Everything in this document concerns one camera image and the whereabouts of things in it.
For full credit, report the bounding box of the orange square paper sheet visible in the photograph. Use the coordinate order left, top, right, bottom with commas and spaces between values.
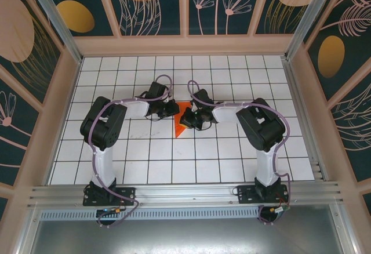
173, 101, 192, 138

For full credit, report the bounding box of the grey metal sheet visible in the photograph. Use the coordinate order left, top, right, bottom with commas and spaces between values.
17, 219, 357, 254

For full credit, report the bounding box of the small controller board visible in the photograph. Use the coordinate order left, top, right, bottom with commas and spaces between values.
268, 206, 290, 216
96, 207, 122, 217

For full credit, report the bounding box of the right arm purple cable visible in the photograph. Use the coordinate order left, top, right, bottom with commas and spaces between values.
187, 79, 292, 226

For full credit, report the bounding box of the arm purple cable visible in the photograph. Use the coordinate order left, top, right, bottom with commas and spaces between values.
187, 79, 292, 226
88, 74, 174, 229

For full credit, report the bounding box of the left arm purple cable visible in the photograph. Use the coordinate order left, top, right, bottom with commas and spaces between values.
88, 74, 174, 229

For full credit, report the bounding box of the aluminium mounting rail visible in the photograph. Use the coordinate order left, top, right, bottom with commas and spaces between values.
27, 180, 345, 208

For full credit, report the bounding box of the grey slotted cable duct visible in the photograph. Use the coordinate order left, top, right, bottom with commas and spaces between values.
39, 206, 334, 220

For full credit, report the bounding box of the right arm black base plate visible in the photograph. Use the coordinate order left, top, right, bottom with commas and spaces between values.
237, 184, 290, 204

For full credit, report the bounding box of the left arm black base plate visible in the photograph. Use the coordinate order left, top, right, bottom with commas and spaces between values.
83, 186, 137, 207

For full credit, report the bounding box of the aluminium side rail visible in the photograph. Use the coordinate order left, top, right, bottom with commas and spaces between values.
282, 56, 330, 182

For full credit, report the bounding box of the aluminium frame post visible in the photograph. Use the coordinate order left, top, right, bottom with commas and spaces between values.
23, 0, 84, 65
285, 0, 340, 61

